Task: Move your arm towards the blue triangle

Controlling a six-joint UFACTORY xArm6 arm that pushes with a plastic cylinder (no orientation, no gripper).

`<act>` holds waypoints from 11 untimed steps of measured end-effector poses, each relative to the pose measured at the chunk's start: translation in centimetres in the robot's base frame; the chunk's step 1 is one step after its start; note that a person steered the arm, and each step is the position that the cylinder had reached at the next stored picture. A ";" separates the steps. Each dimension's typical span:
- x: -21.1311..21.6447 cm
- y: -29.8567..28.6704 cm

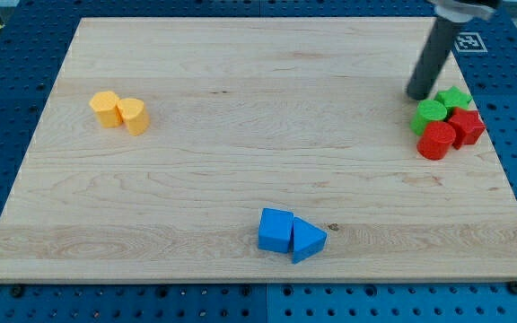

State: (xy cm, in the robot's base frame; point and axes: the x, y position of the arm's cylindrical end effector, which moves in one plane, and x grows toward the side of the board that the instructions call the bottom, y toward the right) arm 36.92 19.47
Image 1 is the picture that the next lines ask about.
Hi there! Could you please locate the blue cube block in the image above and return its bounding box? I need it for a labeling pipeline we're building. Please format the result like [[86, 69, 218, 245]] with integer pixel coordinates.
[[258, 208, 294, 253]]

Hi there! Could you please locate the blue triangle block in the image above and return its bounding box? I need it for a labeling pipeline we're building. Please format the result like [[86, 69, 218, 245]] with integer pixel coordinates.
[[292, 217, 327, 264]]

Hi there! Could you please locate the yellow hexagon block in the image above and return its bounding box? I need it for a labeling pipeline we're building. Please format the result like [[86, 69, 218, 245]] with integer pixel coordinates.
[[89, 91, 123, 128]]

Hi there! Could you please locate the yellow heart block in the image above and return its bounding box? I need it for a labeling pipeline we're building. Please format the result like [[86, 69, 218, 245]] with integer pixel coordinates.
[[117, 98, 150, 136]]

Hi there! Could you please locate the red cylinder block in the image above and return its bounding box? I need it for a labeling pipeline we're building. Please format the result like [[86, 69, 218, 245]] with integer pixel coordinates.
[[416, 121, 456, 161]]

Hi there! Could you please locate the green cylinder block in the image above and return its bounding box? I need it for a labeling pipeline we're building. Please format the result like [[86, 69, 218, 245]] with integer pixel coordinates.
[[410, 100, 447, 135]]

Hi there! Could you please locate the wooden board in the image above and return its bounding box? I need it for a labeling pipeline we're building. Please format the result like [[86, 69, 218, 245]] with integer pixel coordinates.
[[0, 17, 517, 284]]

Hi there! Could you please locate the green star block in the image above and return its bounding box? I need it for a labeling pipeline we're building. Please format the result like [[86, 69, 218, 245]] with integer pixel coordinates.
[[434, 86, 473, 114]]

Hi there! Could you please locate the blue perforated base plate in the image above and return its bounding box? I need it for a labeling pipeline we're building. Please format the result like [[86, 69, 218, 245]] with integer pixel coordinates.
[[0, 1, 517, 322]]

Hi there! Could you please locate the white fiducial marker tag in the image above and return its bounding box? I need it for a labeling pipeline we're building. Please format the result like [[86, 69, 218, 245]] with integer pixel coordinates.
[[454, 32, 487, 53]]

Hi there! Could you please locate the red star block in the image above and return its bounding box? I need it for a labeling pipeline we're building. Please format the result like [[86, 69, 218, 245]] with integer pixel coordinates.
[[447, 107, 486, 150]]

